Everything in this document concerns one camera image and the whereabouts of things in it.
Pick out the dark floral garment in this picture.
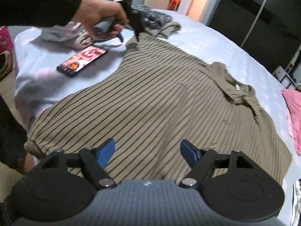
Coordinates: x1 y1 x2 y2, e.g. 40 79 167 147
132 5 172 27

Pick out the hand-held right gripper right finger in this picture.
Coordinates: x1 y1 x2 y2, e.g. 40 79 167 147
179 139 255 189

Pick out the olive striped shirt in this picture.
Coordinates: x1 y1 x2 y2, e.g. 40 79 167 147
24 32 293 186

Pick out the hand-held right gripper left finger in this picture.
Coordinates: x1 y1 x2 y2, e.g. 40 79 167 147
41 138 117 190

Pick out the black sliding wardrobe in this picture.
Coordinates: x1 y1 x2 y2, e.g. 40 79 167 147
208 0 301 72

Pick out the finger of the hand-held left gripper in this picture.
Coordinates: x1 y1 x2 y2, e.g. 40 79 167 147
129 12 144 41

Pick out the white nightstand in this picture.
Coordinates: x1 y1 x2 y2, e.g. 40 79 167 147
273 65 301 90

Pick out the pink pillow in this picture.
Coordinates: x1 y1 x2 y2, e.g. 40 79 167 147
282 88 301 156

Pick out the person's left hand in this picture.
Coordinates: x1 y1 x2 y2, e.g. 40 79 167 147
71 0 130 40

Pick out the person's black clothing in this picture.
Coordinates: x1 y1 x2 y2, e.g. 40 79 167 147
0 94 29 170

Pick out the light beige garment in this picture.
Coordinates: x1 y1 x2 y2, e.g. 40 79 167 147
71 32 94 50

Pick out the person's leg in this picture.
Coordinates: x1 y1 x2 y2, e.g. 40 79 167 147
24 152 36 175

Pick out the smartphone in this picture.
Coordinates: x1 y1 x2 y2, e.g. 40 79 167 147
56 45 108 78

